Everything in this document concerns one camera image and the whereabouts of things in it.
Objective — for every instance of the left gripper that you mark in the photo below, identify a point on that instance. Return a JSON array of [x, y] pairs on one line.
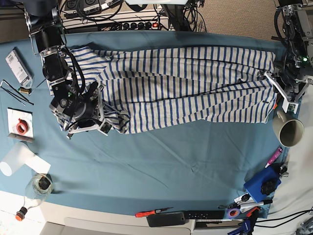
[[292, 81]]

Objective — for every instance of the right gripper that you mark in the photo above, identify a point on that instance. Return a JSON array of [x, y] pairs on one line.
[[86, 112]]

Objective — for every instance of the blue white striped T-shirt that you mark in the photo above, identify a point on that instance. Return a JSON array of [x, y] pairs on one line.
[[156, 88]]

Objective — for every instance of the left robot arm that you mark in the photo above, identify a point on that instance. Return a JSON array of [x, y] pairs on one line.
[[293, 22]]

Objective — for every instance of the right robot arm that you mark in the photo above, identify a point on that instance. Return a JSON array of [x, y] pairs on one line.
[[75, 104]]

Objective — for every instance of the grey ceramic mug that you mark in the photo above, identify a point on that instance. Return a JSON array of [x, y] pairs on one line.
[[288, 130]]

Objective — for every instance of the gold green battery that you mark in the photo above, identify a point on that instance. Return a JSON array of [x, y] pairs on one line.
[[24, 90]]

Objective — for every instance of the red tape roll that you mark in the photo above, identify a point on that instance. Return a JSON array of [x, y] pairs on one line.
[[22, 127]]

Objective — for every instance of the pink white pen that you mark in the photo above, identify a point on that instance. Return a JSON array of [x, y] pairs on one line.
[[273, 158]]

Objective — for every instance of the white barcode blister pack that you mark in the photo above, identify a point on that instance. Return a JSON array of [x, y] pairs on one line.
[[19, 69]]

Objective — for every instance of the metal hex key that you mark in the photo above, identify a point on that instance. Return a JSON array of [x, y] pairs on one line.
[[5, 86]]

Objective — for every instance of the clear glass bottle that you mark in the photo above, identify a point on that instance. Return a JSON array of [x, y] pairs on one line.
[[37, 190]]

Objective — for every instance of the blue plastic box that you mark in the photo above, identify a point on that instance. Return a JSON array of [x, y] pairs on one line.
[[262, 184]]

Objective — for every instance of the black power strip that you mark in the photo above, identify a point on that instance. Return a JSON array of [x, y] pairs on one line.
[[138, 26]]

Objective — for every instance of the teal table cloth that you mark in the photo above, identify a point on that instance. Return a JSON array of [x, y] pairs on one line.
[[194, 166]]

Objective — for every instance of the black smartphone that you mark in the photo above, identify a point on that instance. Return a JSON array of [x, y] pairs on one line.
[[166, 219]]

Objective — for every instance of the black marker pen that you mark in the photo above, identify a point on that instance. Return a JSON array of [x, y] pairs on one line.
[[248, 206]]

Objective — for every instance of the purple tape roll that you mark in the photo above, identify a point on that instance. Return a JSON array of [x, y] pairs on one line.
[[233, 213]]

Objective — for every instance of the blue black bar clamp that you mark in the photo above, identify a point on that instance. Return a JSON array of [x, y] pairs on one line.
[[248, 224]]

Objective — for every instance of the black remote control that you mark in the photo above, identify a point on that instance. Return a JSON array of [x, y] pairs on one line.
[[208, 215]]

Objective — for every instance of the red handled screwdriver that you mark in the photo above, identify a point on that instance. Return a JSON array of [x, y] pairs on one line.
[[153, 212]]

